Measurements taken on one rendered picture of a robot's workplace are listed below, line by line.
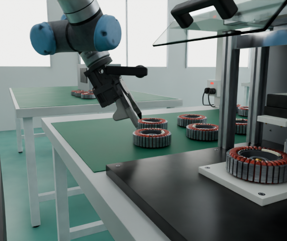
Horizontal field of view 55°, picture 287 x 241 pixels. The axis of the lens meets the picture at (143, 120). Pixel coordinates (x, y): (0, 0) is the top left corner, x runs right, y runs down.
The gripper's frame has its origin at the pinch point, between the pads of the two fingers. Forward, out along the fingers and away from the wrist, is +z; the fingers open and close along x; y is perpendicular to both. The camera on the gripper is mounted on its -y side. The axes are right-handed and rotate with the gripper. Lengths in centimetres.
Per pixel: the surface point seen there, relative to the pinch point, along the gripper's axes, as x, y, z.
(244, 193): 37.0, -14.9, 13.6
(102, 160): 15.6, 10.2, 2.3
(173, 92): -492, -4, 37
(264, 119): 27.4, -24.7, 7.5
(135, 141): 3.0, 3.7, 4.1
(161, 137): 4.6, -3.4, 6.2
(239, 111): -52, -34, 24
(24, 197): -111, 126, 22
